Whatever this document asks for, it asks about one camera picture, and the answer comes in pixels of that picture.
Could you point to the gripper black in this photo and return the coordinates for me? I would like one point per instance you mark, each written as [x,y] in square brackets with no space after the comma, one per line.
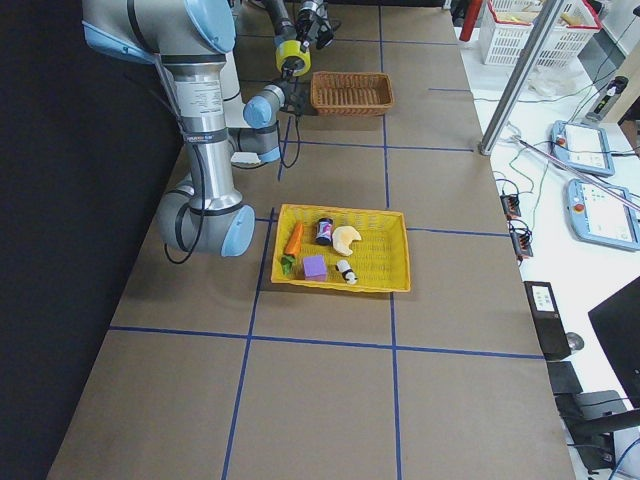
[289,91]
[305,18]

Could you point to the yellow tape roll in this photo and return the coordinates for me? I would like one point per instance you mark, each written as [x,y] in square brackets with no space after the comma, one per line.
[293,49]

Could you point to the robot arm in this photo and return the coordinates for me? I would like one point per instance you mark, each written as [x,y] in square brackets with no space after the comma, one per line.
[283,25]
[191,45]

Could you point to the brown wicker basket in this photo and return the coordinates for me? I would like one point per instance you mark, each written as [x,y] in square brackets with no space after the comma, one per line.
[357,94]

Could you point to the yellow woven plastic basket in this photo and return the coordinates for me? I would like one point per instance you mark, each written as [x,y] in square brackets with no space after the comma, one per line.
[380,260]

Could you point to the red cylinder object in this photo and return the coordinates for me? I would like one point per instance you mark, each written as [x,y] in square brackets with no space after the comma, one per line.
[473,8]

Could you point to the small dark can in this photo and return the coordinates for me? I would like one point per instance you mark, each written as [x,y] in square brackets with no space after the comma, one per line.
[324,231]

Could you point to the cream croissant toy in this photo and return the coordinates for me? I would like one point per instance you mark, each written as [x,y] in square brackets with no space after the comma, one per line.
[343,237]

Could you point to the orange carrot toy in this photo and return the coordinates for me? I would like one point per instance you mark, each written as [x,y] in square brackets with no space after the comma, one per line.
[294,244]

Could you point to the white plastic crate red rim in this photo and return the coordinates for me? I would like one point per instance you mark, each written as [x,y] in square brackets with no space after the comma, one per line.
[504,30]

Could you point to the purple foam block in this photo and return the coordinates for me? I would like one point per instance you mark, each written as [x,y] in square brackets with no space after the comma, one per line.
[315,268]

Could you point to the panda toy figure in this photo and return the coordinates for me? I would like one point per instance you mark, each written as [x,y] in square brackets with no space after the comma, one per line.
[347,273]

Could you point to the upper teach pendant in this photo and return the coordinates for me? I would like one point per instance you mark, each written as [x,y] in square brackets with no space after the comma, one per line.
[584,148]

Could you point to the teach pendant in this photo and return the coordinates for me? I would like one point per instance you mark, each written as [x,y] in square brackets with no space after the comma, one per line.
[584,148]
[597,217]

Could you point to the lower teach pendant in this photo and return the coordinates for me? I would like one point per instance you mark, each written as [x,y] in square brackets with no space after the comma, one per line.
[597,217]

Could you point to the black box device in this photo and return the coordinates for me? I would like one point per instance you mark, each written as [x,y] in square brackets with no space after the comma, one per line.
[547,321]

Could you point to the black monitor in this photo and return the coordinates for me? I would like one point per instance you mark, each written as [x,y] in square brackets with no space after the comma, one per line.
[615,322]

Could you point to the aluminium frame post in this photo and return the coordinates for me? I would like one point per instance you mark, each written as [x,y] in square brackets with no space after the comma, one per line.
[528,59]

